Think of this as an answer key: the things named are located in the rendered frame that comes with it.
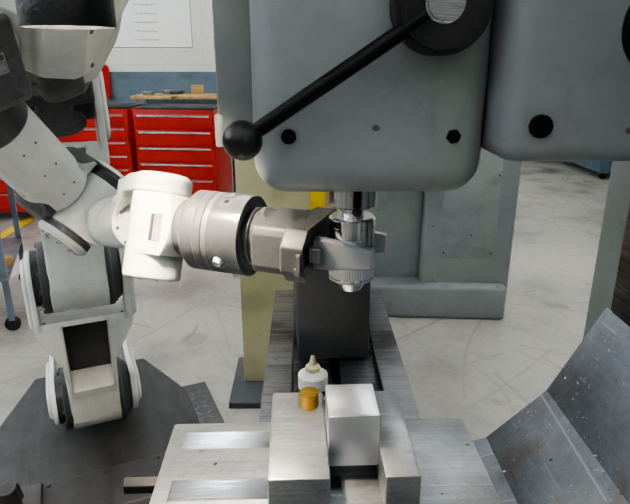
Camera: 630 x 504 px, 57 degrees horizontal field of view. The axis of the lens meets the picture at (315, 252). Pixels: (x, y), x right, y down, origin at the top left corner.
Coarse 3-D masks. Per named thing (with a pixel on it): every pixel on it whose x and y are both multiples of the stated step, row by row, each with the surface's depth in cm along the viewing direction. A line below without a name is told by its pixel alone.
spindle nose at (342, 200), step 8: (336, 192) 55; (344, 192) 55; (352, 192) 55; (368, 192) 55; (376, 192) 56; (336, 200) 56; (344, 200) 55; (352, 200) 55; (368, 200) 55; (376, 200) 57; (344, 208) 55; (352, 208) 55; (368, 208) 56
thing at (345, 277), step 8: (336, 232) 57; (344, 232) 56; (352, 232) 56; (360, 232) 56; (368, 232) 56; (344, 240) 56; (352, 240) 56; (360, 240) 56; (368, 240) 57; (336, 272) 58; (344, 272) 57; (352, 272) 57; (360, 272) 57; (368, 272) 58; (336, 280) 58; (344, 280) 58; (352, 280) 58; (360, 280) 58; (368, 280) 58
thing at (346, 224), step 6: (330, 216) 58; (336, 216) 57; (342, 216) 57; (366, 216) 57; (372, 216) 57; (330, 222) 57; (336, 222) 56; (342, 222) 56; (348, 222) 56; (354, 222) 56; (360, 222) 56; (366, 222) 56; (372, 222) 57; (336, 228) 56; (342, 228) 56; (348, 228) 56; (354, 228) 56; (360, 228) 56; (366, 228) 56
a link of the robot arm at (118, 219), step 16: (128, 176) 67; (144, 176) 63; (160, 176) 63; (176, 176) 64; (128, 192) 69; (176, 192) 64; (112, 208) 71; (128, 208) 72; (112, 224) 71; (128, 224) 72
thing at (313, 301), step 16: (320, 272) 93; (304, 288) 93; (320, 288) 93; (336, 288) 94; (368, 288) 94; (304, 304) 94; (320, 304) 94; (336, 304) 95; (352, 304) 95; (368, 304) 95; (304, 320) 95; (320, 320) 95; (336, 320) 95; (352, 320) 96; (368, 320) 96; (304, 336) 96; (320, 336) 96; (336, 336) 96; (352, 336) 97; (368, 336) 97; (304, 352) 97; (320, 352) 97; (336, 352) 97; (352, 352) 98
